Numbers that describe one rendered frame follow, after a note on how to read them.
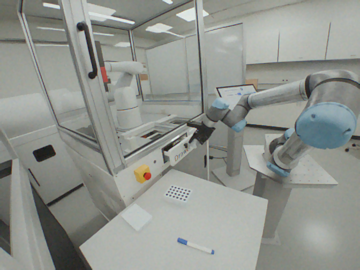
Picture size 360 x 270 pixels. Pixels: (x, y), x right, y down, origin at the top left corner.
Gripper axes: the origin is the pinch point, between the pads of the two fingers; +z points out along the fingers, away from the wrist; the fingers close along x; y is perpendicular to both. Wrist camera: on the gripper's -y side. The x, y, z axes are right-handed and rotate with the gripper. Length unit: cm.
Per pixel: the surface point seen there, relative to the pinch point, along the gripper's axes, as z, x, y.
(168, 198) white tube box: 6.2, -33.3, 13.3
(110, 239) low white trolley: 13, -62, 8
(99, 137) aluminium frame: -12, -47, -22
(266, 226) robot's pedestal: 28, 19, 88
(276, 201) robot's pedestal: 3, 19, 71
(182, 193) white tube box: 2.8, -28.0, 16.6
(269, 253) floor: 39, 9, 105
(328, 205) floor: 9, 84, 148
